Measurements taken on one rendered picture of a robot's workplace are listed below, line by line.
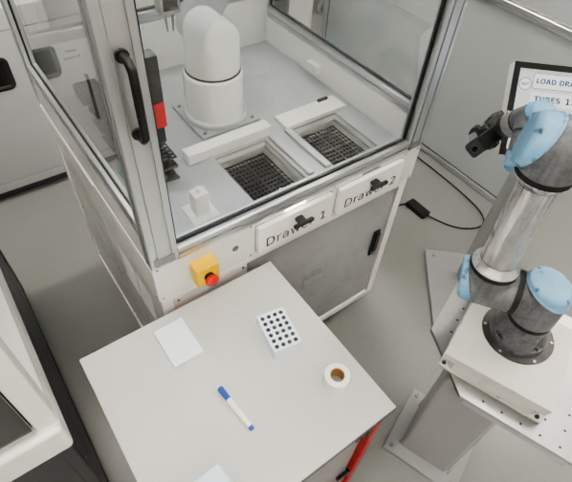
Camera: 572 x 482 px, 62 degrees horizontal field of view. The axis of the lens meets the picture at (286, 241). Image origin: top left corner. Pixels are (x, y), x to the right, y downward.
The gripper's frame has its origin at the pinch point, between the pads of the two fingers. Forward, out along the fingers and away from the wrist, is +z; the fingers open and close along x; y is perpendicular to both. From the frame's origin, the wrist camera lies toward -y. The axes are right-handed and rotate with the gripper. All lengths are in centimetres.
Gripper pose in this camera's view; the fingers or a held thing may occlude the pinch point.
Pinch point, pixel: (469, 142)
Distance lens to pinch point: 174.1
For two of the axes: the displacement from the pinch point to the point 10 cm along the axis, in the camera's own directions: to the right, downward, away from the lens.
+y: 7.2, -6.9, 1.0
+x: -6.8, -7.2, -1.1
